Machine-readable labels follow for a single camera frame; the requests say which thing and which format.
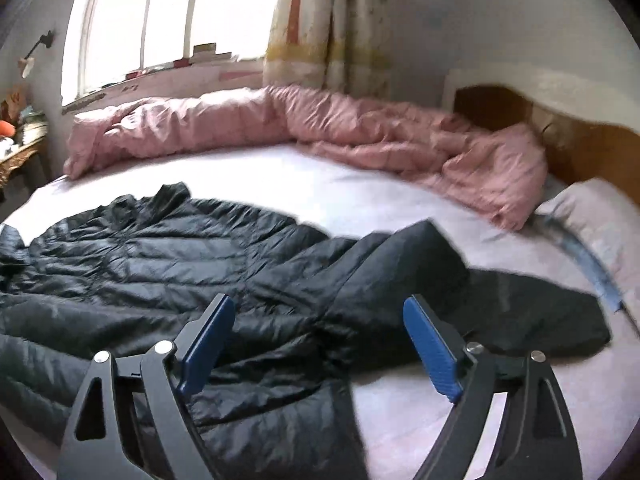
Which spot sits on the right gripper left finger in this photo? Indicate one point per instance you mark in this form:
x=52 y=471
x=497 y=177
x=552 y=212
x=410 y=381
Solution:
x=101 y=439

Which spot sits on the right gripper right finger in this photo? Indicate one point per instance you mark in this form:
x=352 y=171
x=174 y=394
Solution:
x=495 y=394

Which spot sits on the black puffer jacket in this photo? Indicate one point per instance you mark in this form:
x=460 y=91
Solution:
x=167 y=337

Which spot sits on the pink floral bed sheet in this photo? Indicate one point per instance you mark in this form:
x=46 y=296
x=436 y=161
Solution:
x=399 y=412

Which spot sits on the blue cloth by pillow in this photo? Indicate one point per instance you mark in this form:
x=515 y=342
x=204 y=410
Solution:
x=586 y=260

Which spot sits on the pink pillow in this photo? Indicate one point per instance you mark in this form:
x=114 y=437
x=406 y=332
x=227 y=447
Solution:
x=607 y=221

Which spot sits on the carved wooden side table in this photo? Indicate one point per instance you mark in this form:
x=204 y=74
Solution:
x=19 y=163

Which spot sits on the pink duvet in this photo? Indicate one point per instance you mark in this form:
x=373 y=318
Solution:
x=500 y=174

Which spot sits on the stack of books on table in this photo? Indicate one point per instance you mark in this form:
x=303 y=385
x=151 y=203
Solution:
x=32 y=125

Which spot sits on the orange plush toy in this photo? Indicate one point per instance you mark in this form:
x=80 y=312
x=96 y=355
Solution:
x=6 y=129

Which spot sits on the wooden white headboard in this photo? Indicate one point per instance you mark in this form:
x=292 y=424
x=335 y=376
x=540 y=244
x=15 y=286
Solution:
x=588 y=129

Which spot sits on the books on windowsill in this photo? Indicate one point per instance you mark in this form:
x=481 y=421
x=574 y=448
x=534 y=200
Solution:
x=202 y=54

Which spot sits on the white framed window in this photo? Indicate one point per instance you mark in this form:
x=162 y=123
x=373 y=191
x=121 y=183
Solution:
x=107 y=40

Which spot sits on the tree print curtain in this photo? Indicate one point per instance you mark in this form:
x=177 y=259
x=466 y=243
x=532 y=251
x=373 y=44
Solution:
x=338 y=45

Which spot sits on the wall mounted lamp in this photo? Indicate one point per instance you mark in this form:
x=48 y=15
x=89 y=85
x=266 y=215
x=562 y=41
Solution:
x=26 y=63

